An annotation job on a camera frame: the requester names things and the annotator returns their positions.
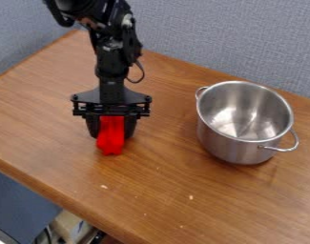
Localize red plastic block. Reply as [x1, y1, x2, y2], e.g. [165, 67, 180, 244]
[96, 116, 125, 155]

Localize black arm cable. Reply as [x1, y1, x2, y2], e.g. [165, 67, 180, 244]
[125, 60, 145, 85]

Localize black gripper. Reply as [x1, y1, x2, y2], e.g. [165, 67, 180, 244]
[70, 76, 152, 138]

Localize beige box under table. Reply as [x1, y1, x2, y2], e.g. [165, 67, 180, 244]
[49, 211, 96, 244]

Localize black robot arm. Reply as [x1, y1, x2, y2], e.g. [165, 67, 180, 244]
[42, 0, 152, 138]

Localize stainless steel pot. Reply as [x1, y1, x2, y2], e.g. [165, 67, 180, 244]
[195, 81, 299, 165]

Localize black cables under table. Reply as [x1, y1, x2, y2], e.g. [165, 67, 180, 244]
[33, 223, 53, 244]

